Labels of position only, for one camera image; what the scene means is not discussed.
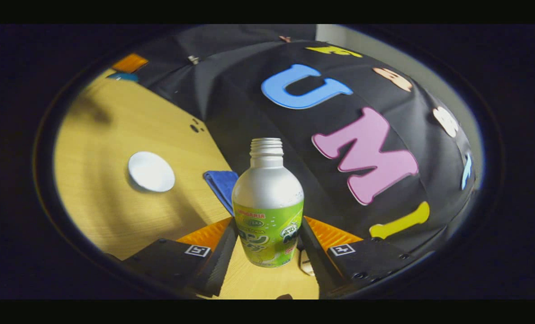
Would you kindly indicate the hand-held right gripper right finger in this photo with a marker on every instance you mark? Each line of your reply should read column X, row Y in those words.
column 325, row 270

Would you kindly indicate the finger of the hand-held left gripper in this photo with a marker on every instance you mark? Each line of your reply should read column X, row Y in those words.
column 130, row 63

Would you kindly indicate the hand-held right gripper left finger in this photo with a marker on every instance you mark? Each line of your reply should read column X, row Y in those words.
column 220, row 261

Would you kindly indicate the teal teacup lid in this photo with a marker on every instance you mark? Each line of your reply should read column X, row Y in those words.
column 123, row 77

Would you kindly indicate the silver green water bottle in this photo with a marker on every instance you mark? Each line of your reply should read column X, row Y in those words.
column 267, row 193

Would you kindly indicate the teal white teacup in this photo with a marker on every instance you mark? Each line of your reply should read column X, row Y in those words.
column 151, row 172

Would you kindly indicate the silver metal clip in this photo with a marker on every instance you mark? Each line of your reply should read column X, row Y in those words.
column 193, row 59

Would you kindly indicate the blue folded towel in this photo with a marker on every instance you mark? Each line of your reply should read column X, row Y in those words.
column 222, row 184

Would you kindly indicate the black backdrop cloth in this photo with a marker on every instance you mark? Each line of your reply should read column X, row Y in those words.
column 249, row 112

